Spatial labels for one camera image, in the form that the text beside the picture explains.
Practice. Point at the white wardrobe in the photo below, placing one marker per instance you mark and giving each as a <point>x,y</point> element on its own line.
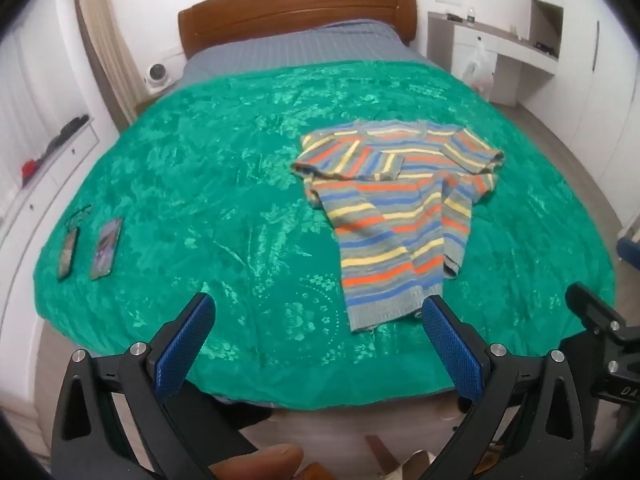
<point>600,85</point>

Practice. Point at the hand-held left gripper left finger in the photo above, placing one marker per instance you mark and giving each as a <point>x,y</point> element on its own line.
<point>182,350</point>

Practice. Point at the white low cabinet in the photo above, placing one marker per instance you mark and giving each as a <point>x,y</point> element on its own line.
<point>40,200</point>

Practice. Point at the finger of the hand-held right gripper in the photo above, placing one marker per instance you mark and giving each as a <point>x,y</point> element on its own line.
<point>592,305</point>

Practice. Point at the white plastic bag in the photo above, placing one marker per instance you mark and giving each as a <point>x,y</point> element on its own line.
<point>480,70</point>

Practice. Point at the red small item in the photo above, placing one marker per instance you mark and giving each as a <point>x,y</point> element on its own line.
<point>30,169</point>

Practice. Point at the smartphone with colourful screen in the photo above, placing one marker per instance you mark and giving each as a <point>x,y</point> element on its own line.
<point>106,250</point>

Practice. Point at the grey checked bedsheet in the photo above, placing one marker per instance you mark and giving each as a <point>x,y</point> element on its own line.
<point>300,45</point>

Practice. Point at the dark items on cabinet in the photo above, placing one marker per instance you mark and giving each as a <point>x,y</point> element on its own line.
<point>67,132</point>

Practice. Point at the black eyeglasses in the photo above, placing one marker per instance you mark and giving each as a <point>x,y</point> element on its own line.
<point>77,216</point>

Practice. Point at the beige curtain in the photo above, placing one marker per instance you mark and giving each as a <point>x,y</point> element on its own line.
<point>107,45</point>

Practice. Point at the blue chair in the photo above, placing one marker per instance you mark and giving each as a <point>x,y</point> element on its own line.
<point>629,250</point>

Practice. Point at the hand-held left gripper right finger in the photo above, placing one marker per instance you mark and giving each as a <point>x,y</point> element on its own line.
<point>452,350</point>

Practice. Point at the person's left hand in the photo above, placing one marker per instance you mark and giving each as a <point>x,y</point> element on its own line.
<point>260,462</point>

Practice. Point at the white round camera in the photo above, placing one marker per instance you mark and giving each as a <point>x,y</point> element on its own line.
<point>157,75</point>

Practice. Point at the green floral blanket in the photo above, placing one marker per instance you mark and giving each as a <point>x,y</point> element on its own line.
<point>200,185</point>

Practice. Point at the white wall desk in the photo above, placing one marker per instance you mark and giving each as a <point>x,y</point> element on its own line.
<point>500,42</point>

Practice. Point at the brown wooden headboard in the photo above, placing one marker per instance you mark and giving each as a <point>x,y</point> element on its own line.
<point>300,5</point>

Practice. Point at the striped knit sweater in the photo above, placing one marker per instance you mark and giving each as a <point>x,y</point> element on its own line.
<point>390,210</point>

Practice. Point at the dark smartphone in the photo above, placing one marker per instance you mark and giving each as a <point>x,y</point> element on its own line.
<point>67,255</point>

